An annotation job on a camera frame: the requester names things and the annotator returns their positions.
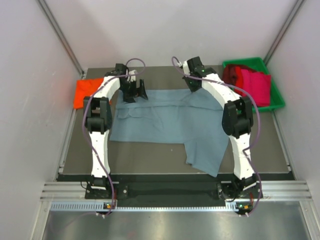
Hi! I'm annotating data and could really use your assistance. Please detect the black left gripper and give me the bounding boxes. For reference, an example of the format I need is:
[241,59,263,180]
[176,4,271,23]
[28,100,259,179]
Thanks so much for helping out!
[119,78,148,104]

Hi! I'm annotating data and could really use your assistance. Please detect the blue grey t shirt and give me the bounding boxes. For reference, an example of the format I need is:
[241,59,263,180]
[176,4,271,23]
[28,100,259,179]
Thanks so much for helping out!
[110,88,229,177]

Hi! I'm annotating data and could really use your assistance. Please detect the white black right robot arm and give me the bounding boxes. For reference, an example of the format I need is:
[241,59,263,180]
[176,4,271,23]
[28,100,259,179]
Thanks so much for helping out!
[178,56,257,200]

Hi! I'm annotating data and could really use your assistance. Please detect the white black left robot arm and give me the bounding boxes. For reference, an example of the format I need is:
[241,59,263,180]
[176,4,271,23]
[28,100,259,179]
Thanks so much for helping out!
[82,63,148,200]

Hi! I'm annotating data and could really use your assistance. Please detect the dark red t shirt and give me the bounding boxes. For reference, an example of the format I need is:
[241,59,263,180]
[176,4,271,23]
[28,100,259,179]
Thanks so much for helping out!
[223,64,256,86]

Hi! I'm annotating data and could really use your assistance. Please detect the orange folded t shirt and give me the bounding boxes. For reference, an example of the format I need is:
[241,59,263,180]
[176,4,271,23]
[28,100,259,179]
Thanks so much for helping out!
[73,78,104,110]

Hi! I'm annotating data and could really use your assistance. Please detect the pink t shirt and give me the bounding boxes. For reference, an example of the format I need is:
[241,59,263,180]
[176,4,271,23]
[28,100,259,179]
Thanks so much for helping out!
[249,72,272,107]

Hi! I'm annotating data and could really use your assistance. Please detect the green plastic bin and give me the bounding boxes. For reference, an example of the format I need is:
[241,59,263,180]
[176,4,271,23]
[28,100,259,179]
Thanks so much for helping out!
[222,57,285,112]

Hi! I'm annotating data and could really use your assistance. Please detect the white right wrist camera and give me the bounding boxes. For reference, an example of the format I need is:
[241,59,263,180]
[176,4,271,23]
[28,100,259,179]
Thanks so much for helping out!
[174,61,190,76]

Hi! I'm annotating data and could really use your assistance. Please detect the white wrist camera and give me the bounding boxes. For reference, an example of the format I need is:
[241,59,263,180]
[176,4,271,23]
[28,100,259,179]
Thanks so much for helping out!
[127,69,138,83]
[174,61,190,76]

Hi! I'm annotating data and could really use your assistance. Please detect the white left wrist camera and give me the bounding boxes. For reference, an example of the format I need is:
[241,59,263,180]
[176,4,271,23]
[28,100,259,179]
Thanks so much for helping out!
[127,69,138,83]

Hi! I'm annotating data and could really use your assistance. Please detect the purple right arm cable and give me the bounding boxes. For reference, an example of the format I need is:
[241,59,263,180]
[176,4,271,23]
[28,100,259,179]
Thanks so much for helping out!
[171,56,263,216]

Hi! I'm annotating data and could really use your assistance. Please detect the grey slotted cable duct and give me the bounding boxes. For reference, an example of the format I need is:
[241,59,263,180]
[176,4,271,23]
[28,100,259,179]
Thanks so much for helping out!
[50,201,249,212]

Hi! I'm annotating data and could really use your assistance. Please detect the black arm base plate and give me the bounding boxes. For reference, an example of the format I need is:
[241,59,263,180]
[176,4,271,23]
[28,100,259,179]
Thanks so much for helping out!
[85,182,258,202]

